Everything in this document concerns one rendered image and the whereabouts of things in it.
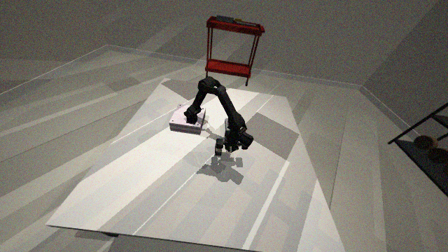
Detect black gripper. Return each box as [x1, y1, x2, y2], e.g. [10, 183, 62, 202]
[216, 137, 248, 152]

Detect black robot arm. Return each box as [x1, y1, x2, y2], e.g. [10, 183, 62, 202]
[184, 76, 253, 147]

